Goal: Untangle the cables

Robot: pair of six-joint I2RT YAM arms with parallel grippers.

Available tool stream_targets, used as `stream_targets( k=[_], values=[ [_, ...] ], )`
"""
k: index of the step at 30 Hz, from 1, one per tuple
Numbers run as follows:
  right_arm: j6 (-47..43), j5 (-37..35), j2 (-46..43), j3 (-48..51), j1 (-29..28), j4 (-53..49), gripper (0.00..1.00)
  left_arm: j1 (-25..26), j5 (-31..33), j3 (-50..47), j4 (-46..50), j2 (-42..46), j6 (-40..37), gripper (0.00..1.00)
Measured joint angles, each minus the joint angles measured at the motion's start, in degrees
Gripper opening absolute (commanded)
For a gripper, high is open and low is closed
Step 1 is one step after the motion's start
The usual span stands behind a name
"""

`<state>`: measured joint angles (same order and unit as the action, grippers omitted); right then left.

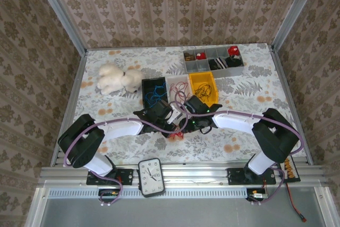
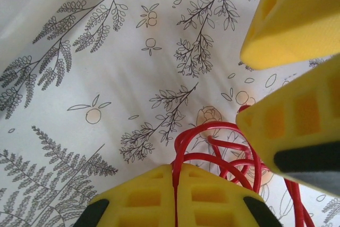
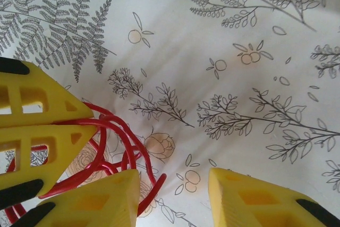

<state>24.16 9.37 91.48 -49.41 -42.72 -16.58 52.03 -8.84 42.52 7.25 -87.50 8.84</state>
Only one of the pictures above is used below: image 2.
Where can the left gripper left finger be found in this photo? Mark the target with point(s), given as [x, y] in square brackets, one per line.
[143, 200]

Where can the floral printed tablecloth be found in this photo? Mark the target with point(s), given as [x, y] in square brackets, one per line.
[119, 78]

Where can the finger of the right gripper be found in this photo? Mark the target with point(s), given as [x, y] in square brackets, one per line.
[302, 120]
[297, 19]

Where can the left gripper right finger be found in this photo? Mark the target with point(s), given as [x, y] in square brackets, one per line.
[212, 203]

